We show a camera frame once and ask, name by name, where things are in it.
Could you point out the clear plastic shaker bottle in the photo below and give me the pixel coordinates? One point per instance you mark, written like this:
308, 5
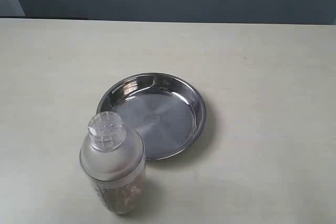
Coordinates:
113, 157

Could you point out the round stainless steel plate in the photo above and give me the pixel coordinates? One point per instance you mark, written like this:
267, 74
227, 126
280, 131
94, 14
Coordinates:
168, 113

